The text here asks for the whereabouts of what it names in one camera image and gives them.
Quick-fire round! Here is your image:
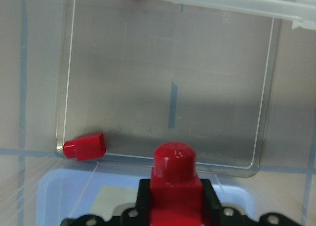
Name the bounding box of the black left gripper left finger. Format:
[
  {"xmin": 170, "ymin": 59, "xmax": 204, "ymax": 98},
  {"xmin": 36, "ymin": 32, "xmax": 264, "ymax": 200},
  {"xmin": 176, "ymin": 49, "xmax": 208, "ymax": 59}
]
[{"xmin": 120, "ymin": 179, "xmax": 151, "ymax": 226}]

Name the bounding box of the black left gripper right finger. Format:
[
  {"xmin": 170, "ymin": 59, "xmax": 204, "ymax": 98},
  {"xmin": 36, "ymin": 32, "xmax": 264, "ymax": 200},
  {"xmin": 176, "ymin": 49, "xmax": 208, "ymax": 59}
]
[{"xmin": 201, "ymin": 179, "xmax": 244, "ymax": 226}]

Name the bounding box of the red block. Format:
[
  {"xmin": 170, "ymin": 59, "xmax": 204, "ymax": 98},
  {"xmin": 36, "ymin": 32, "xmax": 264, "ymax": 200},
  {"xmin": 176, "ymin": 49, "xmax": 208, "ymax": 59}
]
[
  {"xmin": 149, "ymin": 142, "xmax": 203, "ymax": 226},
  {"xmin": 62, "ymin": 133, "xmax": 107, "ymax": 161}
]

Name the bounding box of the red block in box corner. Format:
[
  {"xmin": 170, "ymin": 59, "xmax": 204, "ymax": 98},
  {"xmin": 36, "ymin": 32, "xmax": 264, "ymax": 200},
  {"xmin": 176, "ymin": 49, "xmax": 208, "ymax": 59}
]
[{"xmin": 62, "ymin": 133, "xmax": 107, "ymax": 161}]

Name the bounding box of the clear plastic storage box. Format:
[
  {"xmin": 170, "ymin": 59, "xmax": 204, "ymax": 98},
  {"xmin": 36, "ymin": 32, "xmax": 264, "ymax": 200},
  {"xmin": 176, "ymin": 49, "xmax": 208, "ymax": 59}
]
[{"xmin": 0, "ymin": 0, "xmax": 316, "ymax": 177}]

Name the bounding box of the blue plastic tray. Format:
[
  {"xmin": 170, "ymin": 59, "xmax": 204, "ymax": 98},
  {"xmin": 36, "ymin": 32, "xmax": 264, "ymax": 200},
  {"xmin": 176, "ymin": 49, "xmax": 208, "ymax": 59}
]
[{"xmin": 37, "ymin": 168, "xmax": 257, "ymax": 226}]

